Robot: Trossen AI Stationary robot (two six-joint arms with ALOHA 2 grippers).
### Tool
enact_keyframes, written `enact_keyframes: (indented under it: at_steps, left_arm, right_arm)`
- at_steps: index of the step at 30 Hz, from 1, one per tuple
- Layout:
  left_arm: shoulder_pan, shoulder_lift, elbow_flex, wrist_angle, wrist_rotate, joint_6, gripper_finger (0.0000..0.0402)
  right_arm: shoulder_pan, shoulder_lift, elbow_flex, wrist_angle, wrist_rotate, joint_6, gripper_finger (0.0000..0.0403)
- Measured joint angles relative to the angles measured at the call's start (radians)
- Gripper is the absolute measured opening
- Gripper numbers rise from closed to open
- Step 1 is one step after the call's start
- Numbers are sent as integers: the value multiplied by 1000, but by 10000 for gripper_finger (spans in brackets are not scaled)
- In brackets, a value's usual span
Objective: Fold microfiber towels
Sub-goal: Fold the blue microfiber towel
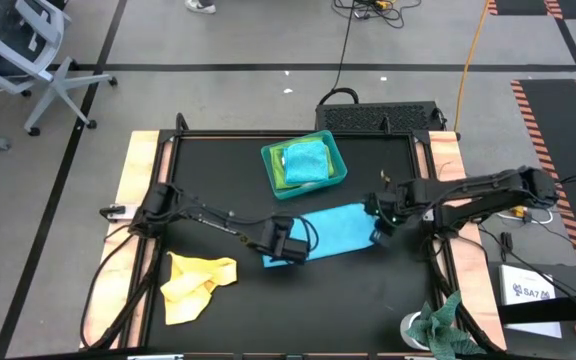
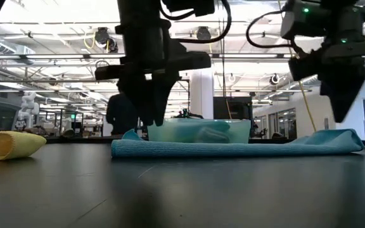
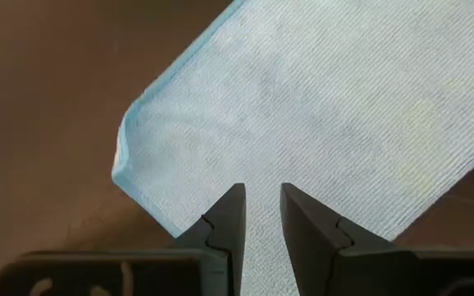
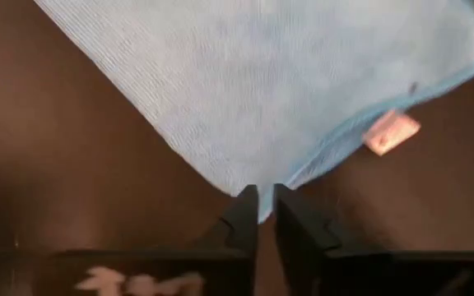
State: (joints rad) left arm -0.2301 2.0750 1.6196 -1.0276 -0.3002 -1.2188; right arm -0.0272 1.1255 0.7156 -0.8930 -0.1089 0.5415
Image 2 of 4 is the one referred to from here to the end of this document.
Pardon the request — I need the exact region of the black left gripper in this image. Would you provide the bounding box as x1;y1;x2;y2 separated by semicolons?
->
94;0;212;127

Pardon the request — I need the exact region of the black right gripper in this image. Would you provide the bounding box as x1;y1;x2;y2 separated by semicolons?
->
288;5;365;124

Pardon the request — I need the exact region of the teal plastic bin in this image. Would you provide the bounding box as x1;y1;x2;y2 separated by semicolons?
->
146;118;252;144

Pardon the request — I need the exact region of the light blue microfiber towel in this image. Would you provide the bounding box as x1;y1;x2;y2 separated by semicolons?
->
111;128;365;159

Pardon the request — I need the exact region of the yellow microfiber towel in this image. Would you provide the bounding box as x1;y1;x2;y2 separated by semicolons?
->
0;130;47;161

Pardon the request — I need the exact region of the person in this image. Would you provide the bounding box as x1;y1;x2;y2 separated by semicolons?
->
105;80;139;136

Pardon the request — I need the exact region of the white square pillar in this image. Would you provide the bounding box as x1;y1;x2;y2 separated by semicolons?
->
189;68;215;120

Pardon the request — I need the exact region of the black monitor screen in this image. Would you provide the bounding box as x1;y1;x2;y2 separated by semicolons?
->
213;96;253;121

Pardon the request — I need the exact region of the white robot figure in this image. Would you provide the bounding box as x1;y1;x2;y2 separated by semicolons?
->
14;91;41;129

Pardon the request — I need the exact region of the yellow cable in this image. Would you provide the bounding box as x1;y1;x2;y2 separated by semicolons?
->
297;80;317;132

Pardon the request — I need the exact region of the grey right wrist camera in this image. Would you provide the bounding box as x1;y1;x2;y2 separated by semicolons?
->
279;0;331;41

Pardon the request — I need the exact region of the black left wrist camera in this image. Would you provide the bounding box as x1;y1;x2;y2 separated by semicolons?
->
162;0;215;17

